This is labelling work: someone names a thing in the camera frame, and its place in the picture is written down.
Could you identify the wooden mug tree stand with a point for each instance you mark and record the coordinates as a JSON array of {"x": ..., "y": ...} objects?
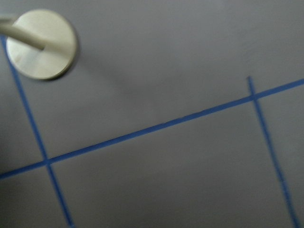
[{"x": 41, "y": 44}]

